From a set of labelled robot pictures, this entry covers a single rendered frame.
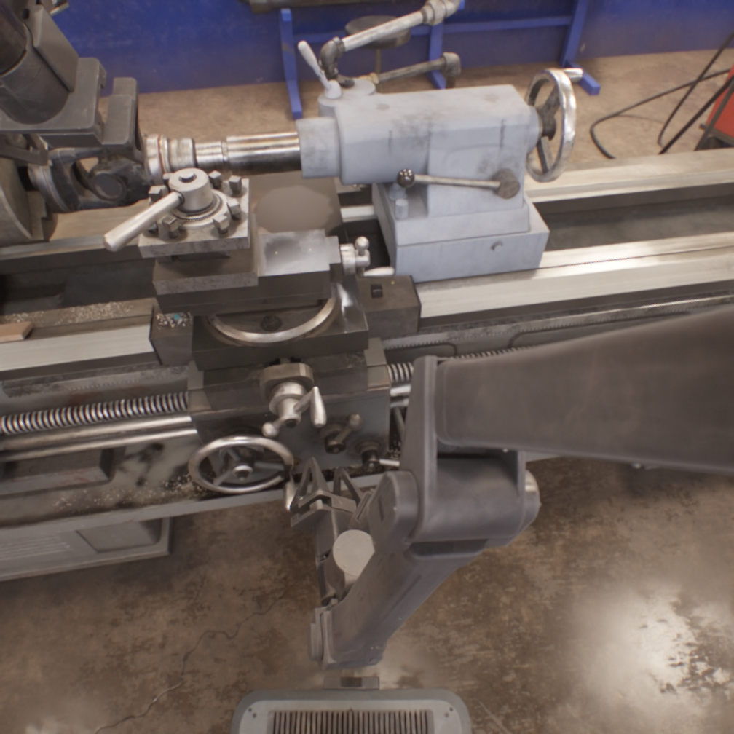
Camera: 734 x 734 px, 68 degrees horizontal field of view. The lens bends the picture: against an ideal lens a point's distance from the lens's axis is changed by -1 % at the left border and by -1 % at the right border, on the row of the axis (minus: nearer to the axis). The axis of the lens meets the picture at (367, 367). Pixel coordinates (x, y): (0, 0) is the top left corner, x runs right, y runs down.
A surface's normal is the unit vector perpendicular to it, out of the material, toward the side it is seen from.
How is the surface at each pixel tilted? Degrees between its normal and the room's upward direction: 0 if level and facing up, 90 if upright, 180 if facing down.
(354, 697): 45
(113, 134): 30
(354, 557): 14
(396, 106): 0
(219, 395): 90
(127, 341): 36
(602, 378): 74
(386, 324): 90
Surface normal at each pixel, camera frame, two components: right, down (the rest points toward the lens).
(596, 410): -0.96, 0.01
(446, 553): 0.24, -0.62
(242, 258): -0.01, -0.64
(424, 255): 0.16, 0.76
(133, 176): 0.49, 0.67
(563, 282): 0.09, -0.07
